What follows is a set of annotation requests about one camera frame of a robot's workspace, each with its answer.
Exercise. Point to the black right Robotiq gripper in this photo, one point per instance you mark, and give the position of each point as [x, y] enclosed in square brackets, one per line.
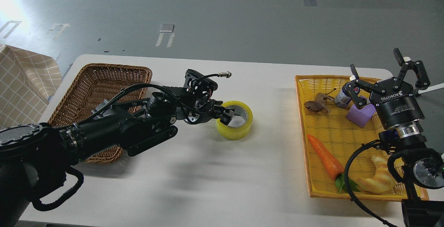
[395, 102]

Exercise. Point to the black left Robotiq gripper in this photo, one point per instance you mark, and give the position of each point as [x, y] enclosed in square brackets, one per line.
[202, 112]

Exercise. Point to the yellow tape roll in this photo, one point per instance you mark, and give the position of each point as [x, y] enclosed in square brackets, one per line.
[236, 132]

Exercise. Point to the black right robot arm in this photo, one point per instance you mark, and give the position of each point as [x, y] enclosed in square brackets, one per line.
[410, 161]

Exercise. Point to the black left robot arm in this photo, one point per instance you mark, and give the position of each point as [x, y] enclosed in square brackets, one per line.
[37, 160]

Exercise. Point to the purple foam block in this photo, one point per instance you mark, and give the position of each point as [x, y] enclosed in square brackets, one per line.
[361, 117]

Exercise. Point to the small jar with blue lid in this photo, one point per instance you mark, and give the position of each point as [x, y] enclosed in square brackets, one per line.
[343, 98]

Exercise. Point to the white leg with black caster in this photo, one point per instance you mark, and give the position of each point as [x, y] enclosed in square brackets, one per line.
[429, 89]

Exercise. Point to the brown toy frog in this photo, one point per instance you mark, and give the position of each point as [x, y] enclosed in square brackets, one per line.
[318, 104]

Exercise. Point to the yellow plastic basket tray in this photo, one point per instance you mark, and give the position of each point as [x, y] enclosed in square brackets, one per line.
[341, 138]

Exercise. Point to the toy croissant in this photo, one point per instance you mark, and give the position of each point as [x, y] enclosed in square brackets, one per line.
[382, 181]

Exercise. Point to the orange toy carrot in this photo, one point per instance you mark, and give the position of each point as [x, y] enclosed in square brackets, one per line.
[332, 166]

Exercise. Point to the brown wicker basket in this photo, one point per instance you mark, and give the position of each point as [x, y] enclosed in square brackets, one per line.
[93, 84]

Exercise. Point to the beige checkered cloth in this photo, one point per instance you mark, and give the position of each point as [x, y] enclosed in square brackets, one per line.
[27, 82]

